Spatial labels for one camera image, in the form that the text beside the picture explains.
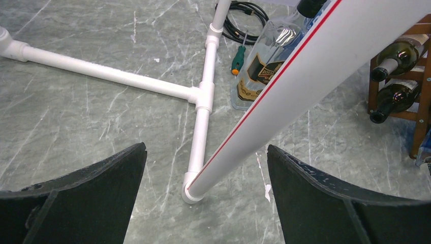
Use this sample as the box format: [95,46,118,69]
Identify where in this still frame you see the green wine bottle silver neck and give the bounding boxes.
[370,34,430,82]

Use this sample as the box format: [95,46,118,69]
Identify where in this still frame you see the black coiled cable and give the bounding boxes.
[222,1,270,46]

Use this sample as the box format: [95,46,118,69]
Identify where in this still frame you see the green handled screwdriver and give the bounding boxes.
[231,30,248,76]

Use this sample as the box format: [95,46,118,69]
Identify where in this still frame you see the blue clear bottle lying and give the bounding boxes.
[415,130,430,176]

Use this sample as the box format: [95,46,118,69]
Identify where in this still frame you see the dark wine bottle cream label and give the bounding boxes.
[370,79,421,124]

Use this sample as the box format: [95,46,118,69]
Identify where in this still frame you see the white PVC pipe frame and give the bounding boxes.
[0,0,431,205]

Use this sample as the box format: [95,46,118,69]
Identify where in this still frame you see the tall blue liquid bottle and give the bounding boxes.
[303,0,332,34]

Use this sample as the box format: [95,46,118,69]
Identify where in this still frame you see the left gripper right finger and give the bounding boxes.
[267,145,430,243]

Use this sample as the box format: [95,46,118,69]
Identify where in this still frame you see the clear square liquor bottle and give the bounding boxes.
[231,0,327,110]

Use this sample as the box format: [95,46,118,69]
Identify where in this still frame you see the brown wooden wine rack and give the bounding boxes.
[368,14,430,159]

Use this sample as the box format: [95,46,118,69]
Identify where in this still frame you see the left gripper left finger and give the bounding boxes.
[1,143,147,243]

